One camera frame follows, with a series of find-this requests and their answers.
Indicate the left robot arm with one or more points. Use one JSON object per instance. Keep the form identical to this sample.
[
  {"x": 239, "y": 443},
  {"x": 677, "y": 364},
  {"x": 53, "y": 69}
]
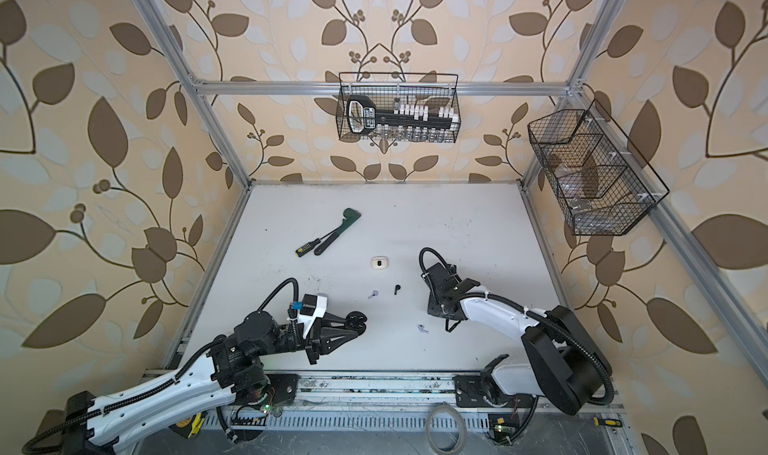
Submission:
[{"x": 224, "y": 371}]

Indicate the black tool in basket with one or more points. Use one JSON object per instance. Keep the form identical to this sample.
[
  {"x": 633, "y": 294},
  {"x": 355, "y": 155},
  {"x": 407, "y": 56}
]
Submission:
[{"x": 363, "y": 116}]

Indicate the white tape roll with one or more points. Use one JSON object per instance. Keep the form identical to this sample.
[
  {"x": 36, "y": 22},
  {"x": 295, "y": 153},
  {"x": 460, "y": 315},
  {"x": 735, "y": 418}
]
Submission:
[{"x": 443, "y": 419}]

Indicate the cream earbud charging case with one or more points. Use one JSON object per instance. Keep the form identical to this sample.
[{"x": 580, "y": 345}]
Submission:
[{"x": 379, "y": 263}]

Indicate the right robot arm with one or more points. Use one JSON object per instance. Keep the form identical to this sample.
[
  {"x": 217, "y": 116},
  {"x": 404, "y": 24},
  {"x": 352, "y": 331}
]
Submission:
[{"x": 564, "y": 364}]

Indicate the back wire basket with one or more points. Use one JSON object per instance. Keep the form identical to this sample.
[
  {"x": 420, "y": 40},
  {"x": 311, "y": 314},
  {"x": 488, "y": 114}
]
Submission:
[{"x": 432, "y": 88}]

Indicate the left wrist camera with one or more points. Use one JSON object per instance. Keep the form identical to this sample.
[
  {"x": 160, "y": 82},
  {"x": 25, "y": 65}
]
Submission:
[{"x": 302, "y": 314}]

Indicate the wire basket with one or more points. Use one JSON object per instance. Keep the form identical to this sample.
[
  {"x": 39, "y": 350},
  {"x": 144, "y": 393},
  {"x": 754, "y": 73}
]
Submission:
[
  {"x": 602, "y": 182},
  {"x": 432, "y": 88}
]

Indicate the small yellow screwdriver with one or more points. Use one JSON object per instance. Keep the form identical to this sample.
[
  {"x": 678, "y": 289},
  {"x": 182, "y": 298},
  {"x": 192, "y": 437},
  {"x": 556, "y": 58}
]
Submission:
[{"x": 609, "y": 422}]

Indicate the green pipe wrench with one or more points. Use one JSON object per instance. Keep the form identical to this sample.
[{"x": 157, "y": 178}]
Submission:
[{"x": 350, "y": 216}]

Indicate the black yellow screwdriver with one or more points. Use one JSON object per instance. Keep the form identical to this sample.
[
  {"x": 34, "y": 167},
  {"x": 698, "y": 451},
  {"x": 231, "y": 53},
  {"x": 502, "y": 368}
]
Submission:
[{"x": 308, "y": 247}]

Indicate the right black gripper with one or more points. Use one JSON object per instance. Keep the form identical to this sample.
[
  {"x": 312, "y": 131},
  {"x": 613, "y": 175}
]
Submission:
[{"x": 431, "y": 305}]

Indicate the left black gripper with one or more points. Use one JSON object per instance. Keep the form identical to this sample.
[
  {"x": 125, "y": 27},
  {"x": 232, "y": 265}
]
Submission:
[{"x": 323, "y": 332}]

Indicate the right wire basket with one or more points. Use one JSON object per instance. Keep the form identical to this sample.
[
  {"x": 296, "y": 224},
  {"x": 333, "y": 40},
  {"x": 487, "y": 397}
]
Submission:
[{"x": 602, "y": 182}]

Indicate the yellow tape measure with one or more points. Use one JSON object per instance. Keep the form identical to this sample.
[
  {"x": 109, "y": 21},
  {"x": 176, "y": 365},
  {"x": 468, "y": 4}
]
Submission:
[{"x": 191, "y": 426}]

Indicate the black round charging case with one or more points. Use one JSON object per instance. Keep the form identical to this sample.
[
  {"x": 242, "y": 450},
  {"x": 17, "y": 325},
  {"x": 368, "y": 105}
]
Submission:
[{"x": 356, "y": 320}]

